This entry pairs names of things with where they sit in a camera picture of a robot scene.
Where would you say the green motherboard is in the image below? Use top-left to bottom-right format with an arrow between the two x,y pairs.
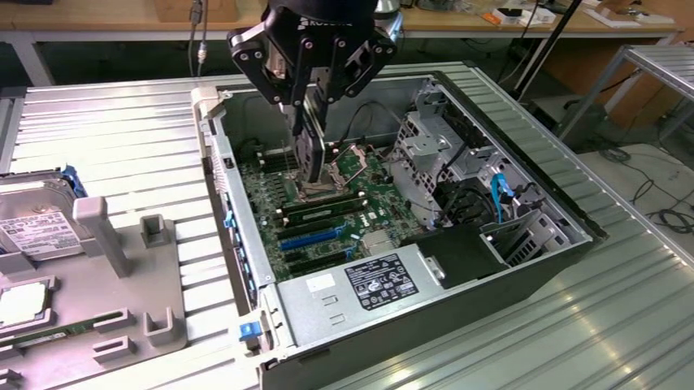
237,137 -> 429,281

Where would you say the silver power supply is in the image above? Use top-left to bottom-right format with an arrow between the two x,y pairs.
275,242 -> 448,349

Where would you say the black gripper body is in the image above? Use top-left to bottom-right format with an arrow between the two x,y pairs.
259,0 -> 380,41

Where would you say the silver chipset heatsink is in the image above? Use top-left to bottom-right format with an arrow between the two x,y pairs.
361,232 -> 401,251

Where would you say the aluminium frame table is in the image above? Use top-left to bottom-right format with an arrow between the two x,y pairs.
556,43 -> 694,143

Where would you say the black floor cable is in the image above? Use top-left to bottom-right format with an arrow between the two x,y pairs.
595,144 -> 694,236

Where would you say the black wire bundle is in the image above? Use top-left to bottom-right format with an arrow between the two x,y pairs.
431,178 -> 508,231

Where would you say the long black expansion slot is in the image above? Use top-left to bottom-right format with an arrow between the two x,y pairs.
291,259 -> 353,280
275,221 -> 349,241
285,249 -> 348,270

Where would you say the silver socket cover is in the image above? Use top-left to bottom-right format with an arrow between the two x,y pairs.
324,142 -> 371,174

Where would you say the black stand pole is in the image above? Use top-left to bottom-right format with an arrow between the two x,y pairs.
511,0 -> 582,93

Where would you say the open black PC case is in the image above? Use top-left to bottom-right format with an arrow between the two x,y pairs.
189,69 -> 608,390

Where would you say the silver CPU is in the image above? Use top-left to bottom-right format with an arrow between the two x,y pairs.
0,282 -> 50,327

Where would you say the graphics card with black shroud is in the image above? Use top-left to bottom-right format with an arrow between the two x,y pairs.
279,67 -> 332,197

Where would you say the green RAM stick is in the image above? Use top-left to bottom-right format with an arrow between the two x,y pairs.
0,314 -> 120,353

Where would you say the wooden workbench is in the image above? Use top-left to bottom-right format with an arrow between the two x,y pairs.
0,0 -> 686,86

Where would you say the perforated metal disk bay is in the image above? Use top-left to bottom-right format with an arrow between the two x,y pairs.
479,210 -> 590,270

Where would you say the brown wooden panel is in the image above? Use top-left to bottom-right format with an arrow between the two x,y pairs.
540,38 -> 679,127

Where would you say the CPU socket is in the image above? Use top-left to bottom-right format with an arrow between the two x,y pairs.
295,174 -> 349,204

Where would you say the flat white box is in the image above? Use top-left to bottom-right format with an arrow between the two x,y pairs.
582,4 -> 643,29

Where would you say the blue expansion slot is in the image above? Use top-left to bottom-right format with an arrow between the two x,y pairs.
279,231 -> 337,251

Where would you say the black looped wire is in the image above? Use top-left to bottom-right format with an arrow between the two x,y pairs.
349,101 -> 407,141

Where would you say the hard disk in blue carrier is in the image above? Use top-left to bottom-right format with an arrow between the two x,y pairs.
0,164 -> 88,263

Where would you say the silver drive cage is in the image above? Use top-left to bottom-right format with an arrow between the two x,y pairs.
393,110 -> 472,204

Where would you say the grey parts rack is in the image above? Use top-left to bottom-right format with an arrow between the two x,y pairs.
0,197 -> 189,390

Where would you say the black plastic cover block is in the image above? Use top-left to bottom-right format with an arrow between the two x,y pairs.
415,226 -> 512,290

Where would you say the RAM stick with white label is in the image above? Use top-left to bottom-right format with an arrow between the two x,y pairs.
281,197 -> 367,228

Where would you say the grey hanging cable with connector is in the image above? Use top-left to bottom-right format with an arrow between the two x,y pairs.
188,0 -> 211,78

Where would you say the orange and white small box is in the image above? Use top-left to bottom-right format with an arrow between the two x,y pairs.
481,10 -> 523,26

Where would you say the light blue wire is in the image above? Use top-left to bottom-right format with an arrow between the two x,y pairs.
488,172 -> 515,225

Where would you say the black floor box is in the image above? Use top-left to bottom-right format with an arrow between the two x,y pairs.
528,96 -> 608,143

